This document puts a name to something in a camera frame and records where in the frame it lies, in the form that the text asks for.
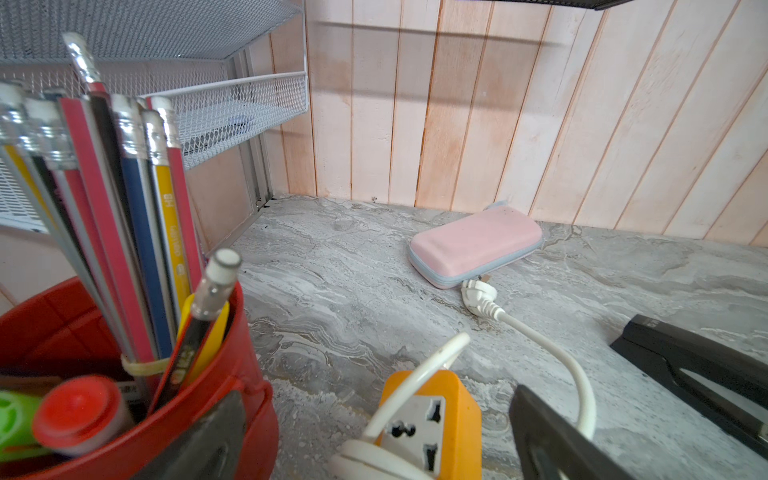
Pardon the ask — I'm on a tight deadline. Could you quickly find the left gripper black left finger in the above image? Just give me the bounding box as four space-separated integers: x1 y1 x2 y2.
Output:
133 391 246 479

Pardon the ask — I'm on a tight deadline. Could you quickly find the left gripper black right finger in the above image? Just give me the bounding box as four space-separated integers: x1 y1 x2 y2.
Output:
509 385 632 480

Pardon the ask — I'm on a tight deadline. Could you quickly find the yellow power strip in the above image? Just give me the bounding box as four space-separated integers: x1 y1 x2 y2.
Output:
376 370 482 479

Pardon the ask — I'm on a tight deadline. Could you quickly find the white cord of yellow strip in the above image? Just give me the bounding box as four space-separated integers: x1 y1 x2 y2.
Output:
328 278 598 480

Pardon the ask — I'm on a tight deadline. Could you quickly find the red pencil cup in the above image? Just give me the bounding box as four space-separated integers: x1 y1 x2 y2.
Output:
1 32 279 479

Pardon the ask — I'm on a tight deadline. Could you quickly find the black remote control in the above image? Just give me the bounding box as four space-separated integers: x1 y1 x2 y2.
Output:
610 314 767 457

